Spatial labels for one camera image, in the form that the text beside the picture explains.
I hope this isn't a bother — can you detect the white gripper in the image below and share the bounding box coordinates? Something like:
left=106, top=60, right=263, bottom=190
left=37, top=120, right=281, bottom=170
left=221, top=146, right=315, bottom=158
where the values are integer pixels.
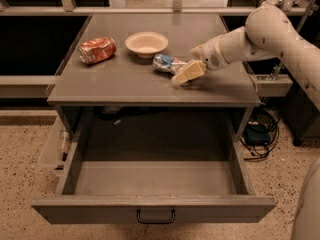
left=171, top=36, right=229, bottom=86

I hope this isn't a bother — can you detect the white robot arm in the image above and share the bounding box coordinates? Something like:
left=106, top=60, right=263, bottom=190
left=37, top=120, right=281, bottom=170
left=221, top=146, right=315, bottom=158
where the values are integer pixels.
left=190, top=2, right=320, bottom=240

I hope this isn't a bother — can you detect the grey metal drawer cabinet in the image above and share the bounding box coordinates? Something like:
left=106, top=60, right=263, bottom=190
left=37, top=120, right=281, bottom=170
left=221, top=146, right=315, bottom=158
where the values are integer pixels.
left=46, top=13, right=262, bottom=142

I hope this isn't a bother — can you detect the crushed orange soda can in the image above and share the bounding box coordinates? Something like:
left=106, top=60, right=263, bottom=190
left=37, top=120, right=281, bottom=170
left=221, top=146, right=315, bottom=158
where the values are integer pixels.
left=78, top=37, right=116, bottom=65

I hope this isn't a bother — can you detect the open grey top drawer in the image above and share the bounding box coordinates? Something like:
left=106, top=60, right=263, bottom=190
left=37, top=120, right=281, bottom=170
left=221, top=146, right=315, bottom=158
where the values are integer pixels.
left=31, top=107, right=277, bottom=225

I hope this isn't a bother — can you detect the white paper bowl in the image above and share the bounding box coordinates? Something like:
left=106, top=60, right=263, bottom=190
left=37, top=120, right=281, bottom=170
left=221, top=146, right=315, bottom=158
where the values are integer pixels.
left=125, top=32, right=169, bottom=59

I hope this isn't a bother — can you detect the blue box on floor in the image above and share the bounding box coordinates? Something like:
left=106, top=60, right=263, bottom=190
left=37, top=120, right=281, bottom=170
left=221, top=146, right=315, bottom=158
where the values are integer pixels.
left=243, top=125, right=271, bottom=146

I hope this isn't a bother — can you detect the black cable bundle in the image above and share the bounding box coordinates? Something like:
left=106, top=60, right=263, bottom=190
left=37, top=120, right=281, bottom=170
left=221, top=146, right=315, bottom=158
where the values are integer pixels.
left=239, top=106, right=281, bottom=162

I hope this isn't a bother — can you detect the black drawer handle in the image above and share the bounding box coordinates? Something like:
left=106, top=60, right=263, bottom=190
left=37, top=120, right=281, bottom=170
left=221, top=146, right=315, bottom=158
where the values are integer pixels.
left=136, top=209, right=176, bottom=225

